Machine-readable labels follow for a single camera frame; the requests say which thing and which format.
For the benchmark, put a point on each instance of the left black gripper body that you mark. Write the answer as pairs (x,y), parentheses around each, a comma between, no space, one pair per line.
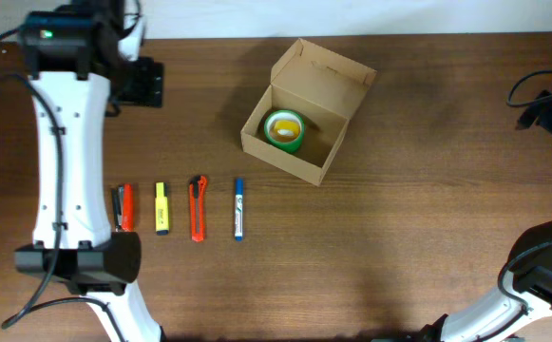
(137,84)

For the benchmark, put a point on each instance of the blue white marker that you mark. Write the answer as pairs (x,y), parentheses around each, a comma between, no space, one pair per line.
(238,234)

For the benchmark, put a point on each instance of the red black stapler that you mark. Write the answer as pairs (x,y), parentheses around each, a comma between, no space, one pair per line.
(123,207)

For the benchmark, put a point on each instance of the small yellow tape roll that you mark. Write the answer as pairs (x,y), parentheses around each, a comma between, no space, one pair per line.
(285,130)

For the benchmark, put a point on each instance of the brown cardboard box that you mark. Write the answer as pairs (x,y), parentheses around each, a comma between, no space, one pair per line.
(326,89)

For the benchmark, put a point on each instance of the orange utility knife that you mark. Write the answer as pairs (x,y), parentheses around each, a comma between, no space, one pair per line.
(197,188)

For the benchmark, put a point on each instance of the yellow highlighter pen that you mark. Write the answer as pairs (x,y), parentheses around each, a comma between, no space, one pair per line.
(161,209)

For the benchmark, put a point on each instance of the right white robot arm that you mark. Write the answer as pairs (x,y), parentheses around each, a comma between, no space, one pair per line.
(523,294)

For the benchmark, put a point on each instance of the green tape roll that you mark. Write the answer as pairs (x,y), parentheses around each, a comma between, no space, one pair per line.
(289,146)

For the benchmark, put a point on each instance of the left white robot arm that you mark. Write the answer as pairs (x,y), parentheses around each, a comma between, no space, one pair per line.
(81,59)

